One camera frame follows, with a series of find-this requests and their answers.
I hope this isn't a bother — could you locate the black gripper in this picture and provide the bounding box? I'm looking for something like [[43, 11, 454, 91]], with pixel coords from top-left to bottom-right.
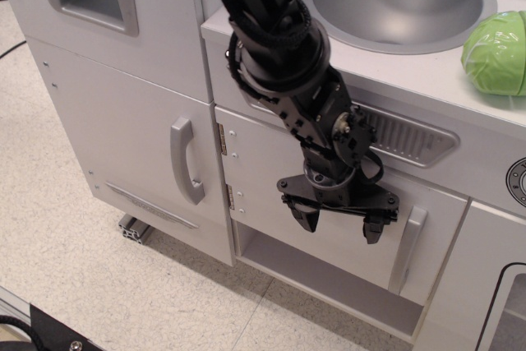
[[277, 157, 399, 245]]

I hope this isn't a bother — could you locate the white cabinet door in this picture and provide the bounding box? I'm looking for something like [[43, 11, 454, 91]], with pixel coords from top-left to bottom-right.
[[215, 108, 468, 304]]

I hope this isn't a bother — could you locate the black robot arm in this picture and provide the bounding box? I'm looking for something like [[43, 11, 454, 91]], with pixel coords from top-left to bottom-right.
[[221, 0, 399, 244]]

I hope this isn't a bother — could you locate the white toy kitchen cabinet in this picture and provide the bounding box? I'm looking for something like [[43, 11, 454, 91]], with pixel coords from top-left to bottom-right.
[[1, 0, 525, 350]]

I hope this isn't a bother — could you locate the grey vent panel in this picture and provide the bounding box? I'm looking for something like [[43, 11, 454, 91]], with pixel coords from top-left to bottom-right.
[[243, 88, 459, 173]]

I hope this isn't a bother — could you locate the lower metal door hinge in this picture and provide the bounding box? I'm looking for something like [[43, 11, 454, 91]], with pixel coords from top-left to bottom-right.
[[226, 184, 235, 210]]

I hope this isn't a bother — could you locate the metal door hinge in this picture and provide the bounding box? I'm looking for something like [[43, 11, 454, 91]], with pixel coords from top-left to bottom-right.
[[226, 184, 235, 210], [217, 122, 228, 156]]

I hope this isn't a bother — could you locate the upper metal door hinge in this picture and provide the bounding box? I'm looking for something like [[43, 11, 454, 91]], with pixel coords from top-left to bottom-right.
[[217, 122, 228, 156]]

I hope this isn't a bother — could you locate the black round dial knob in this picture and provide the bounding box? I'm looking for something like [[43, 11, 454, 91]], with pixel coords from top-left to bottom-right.
[[505, 158, 526, 206]]

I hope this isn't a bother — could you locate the silver fridge logo emblem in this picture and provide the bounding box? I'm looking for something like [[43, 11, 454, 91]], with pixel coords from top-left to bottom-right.
[[105, 182, 200, 229]]

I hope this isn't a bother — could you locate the green toy cabbage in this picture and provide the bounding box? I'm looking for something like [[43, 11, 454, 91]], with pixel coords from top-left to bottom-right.
[[461, 11, 525, 97]]

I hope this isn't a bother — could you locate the grey cabinet door handle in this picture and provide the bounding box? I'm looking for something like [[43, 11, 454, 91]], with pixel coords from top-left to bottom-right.
[[388, 206, 428, 295]]

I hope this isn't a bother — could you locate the grey fridge door handle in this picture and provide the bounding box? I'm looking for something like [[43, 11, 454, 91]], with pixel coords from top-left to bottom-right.
[[170, 117, 205, 206]]

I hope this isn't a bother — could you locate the aluminium extrusion frame bar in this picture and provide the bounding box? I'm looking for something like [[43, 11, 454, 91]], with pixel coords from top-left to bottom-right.
[[118, 215, 154, 245]]

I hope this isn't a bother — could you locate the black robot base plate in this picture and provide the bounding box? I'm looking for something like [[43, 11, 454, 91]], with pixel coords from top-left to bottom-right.
[[0, 284, 104, 351]]

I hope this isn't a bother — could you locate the black floor cable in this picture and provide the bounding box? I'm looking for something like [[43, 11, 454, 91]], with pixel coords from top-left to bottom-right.
[[0, 39, 26, 58]]

